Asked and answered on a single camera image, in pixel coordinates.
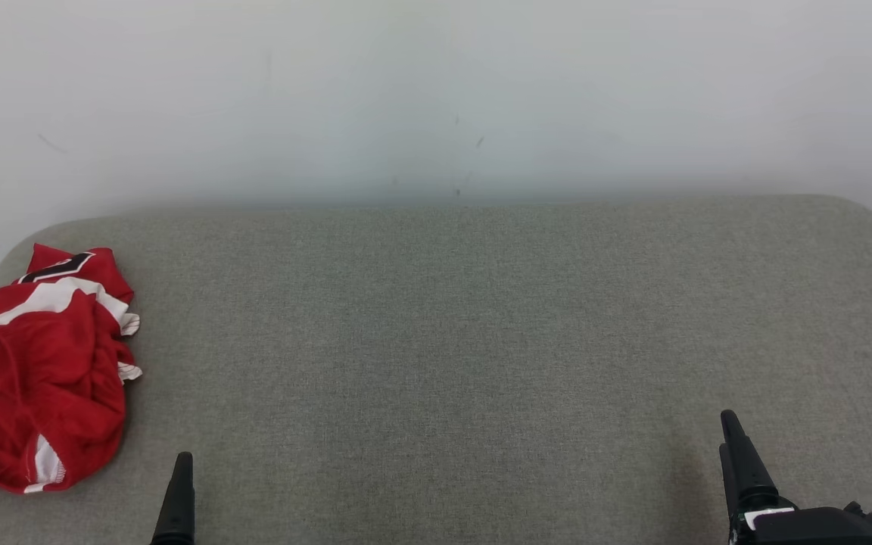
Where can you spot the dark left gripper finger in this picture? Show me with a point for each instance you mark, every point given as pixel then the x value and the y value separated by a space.
pixel 179 507

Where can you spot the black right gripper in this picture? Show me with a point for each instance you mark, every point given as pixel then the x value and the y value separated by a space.
pixel 822 528

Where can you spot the red basketball shorts white stripe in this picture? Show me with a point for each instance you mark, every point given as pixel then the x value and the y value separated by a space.
pixel 35 378

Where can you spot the red basketball jersey black print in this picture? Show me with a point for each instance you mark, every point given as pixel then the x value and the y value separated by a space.
pixel 103 269

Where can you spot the grey fabric sofa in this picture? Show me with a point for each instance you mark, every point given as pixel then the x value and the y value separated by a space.
pixel 451 348

